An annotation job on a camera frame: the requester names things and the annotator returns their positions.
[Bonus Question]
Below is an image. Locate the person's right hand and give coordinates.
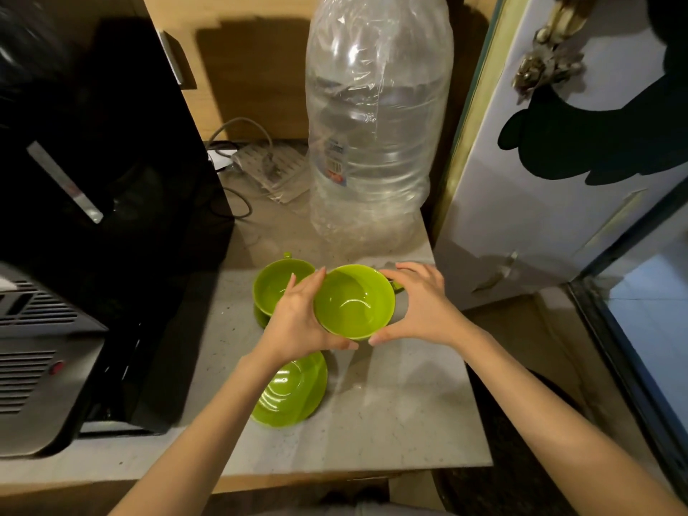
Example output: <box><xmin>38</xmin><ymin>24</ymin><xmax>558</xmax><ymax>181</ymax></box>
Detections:
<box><xmin>368</xmin><ymin>262</ymin><xmax>475</xmax><ymax>350</ymax></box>

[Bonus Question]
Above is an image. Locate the person's right forearm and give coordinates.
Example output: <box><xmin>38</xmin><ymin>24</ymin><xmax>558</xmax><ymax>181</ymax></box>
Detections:
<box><xmin>456</xmin><ymin>322</ymin><xmax>688</xmax><ymax>516</ymax></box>

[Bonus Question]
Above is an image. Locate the black glossy appliance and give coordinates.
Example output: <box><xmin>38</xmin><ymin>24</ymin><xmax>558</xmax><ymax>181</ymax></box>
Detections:
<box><xmin>0</xmin><ymin>0</ymin><xmax>235</xmax><ymax>437</ymax></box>

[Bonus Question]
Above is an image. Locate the white door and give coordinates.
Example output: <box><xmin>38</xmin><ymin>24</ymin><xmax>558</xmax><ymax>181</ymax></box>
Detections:
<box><xmin>433</xmin><ymin>0</ymin><xmax>688</xmax><ymax>312</ymax></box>

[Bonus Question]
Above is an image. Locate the metal door hasp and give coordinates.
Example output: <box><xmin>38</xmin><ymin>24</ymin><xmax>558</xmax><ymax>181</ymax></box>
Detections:
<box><xmin>472</xmin><ymin>250</ymin><xmax>520</xmax><ymax>294</ymax></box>

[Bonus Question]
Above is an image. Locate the green plastic cup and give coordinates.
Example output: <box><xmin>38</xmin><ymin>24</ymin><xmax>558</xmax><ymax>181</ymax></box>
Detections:
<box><xmin>313</xmin><ymin>264</ymin><xmax>404</xmax><ymax>341</ymax></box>
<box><xmin>253</xmin><ymin>252</ymin><xmax>318</xmax><ymax>318</ymax></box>

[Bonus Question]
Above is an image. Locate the yellow-green door frame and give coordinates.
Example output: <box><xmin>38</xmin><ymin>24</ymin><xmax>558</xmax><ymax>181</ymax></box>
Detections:
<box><xmin>430</xmin><ymin>0</ymin><xmax>534</xmax><ymax>243</ymax></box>

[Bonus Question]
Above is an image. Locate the person's left forearm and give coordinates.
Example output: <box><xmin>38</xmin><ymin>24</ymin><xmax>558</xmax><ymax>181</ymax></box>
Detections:
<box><xmin>109</xmin><ymin>349</ymin><xmax>283</xmax><ymax>516</ymax></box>

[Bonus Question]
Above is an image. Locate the wooden cabinet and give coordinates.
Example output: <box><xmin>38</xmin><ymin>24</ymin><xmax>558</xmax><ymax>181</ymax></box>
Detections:
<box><xmin>141</xmin><ymin>0</ymin><xmax>501</xmax><ymax>143</ymax></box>

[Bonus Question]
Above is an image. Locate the brass door latch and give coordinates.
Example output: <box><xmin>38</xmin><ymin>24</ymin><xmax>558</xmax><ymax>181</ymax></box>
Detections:
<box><xmin>511</xmin><ymin>0</ymin><xmax>598</xmax><ymax>104</ymax></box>

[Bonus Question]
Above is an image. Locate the large clear plastic water bottle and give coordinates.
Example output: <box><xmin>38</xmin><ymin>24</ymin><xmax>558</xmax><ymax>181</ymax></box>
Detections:
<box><xmin>305</xmin><ymin>0</ymin><xmax>455</xmax><ymax>254</ymax></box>

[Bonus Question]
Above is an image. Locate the grey vented appliance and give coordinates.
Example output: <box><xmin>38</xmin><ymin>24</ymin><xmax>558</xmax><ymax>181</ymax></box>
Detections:
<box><xmin>0</xmin><ymin>262</ymin><xmax>109</xmax><ymax>458</ymax></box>

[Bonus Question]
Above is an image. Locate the person's left hand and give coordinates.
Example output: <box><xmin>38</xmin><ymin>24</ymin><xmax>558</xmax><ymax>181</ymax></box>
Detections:
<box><xmin>257</xmin><ymin>267</ymin><xmax>359</xmax><ymax>366</ymax></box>

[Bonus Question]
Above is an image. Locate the grey cable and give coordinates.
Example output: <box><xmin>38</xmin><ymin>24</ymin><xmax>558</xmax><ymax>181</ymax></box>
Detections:
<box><xmin>207</xmin><ymin>117</ymin><xmax>276</xmax><ymax>163</ymax></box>

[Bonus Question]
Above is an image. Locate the metal cabinet handle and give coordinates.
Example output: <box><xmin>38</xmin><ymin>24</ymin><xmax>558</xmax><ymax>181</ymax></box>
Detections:
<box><xmin>158</xmin><ymin>30</ymin><xmax>197</xmax><ymax>91</ymax></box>

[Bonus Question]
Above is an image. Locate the black cable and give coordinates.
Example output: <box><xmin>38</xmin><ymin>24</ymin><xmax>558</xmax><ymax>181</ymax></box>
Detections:
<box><xmin>210</xmin><ymin>185</ymin><xmax>254</xmax><ymax>220</ymax></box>

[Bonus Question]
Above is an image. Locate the white power strip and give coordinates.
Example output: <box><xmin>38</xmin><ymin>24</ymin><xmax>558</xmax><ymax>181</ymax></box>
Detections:
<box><xmin>231</xmin><ymin>143</ymin><xmax>312</xmax><ymax>205</ymax></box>

